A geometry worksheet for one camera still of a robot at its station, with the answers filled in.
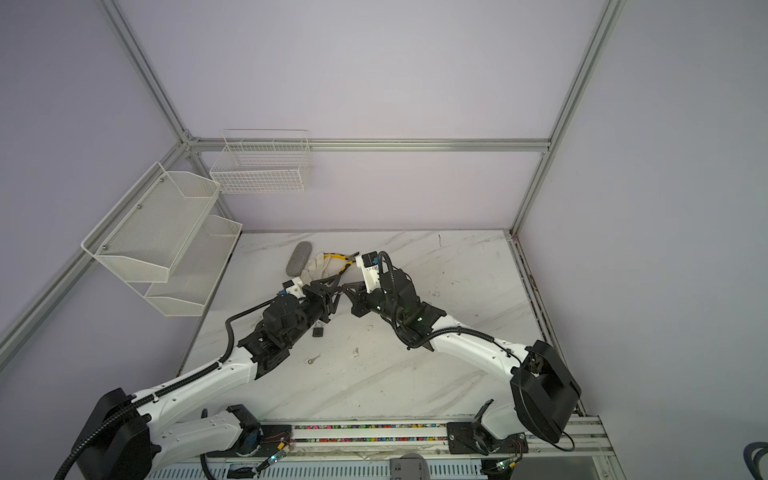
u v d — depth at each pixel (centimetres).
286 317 58
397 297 56
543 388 42
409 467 69
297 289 73
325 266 108
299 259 108
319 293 67
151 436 41
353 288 72
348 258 111
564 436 43
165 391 45
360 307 66
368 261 65
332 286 73
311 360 86
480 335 50
